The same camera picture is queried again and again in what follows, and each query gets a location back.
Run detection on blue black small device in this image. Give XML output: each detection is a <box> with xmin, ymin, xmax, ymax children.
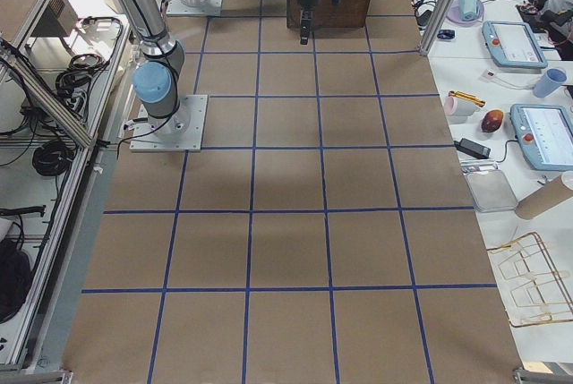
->
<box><xmin>437</xmin><ymin>29</ymin><xmax>456</xmax><ymax>41</ymax></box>

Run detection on purple plate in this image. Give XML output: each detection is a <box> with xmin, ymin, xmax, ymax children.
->
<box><xmin>447</xmin><ymin>0</ymin><xmax>484</xmax><ymax>25</ymax></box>

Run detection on teal box on plate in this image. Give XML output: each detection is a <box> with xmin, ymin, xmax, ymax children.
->
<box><xmin>458</xmin><ymin>0</ymin><xmax>479</xmax><ymax>21</ymax></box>

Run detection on pink white mug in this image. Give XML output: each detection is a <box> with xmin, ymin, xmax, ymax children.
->
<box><xmin>443</xmin><ymin>96</ymin><xmax>480</xmax><ymax>117</ymax></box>

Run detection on gold yellow pen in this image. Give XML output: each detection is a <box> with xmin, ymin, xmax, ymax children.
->
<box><xmin>448</xmin><ymin>90</ymin><xmax>486</xmax><ymax>108</ymax></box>

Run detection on upper blue teach pendant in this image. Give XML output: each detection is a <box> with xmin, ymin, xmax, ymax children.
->
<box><xmin>482</xmin><ymin>21</ymin><xmax>548</xmax><ymax>69</ymax></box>

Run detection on blue teach pendant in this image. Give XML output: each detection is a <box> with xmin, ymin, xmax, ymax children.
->
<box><xmin>509</xmin><ymin>104</ymin><xmax>572</xmax><ymax>172</ymax></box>
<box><xmin>482</xmin><ymin>21</ymin><xmax>548</xmax><ymax>69</ymax></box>

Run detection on red mango fruit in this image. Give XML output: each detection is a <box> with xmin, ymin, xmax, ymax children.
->
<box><xmin>481</xmin><ymin>109</ymin><xmax>504</xmax><ymax>133</ymax></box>

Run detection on black power adapter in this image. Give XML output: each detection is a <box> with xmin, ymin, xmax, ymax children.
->
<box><xmin>454</xmin><ymin>138</ymin><xmax>491</xmax><ymax>159</ymax></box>

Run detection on light blue plastic cup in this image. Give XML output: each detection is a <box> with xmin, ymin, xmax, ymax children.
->
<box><xmin>533</xmin><ymin>68</ymin><xmax>567</xmax><ymax>98</ymax></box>

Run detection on lower blue teach pendant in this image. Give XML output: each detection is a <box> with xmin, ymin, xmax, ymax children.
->
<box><xmin>509</xmin><ymin>104</ymin><xmax>572</xmax><ymax>172</ymax></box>

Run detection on cardboard tube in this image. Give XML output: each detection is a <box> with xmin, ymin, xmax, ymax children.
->
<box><xmin>515</xmin><ymin>171</ymin><xmax>572</xmax><ymax>219</ymax></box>

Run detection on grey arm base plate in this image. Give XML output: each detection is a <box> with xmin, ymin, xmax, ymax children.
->
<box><xmin>129</xmin><ymin>95</ymin><xmax>209</xmax><ymax>152</ymax></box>

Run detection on coiled black cables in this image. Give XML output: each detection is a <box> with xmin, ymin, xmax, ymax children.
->
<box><xmin>31</xmin><ymin>138</ymin><xmax>69</xmax><ymax>177</ymax></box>

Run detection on gold wire rack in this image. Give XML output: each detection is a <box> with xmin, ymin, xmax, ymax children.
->
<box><xmin>486</xmin><ymin>232</ymin><xmax>572</xmax><ymax>329</ymax></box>

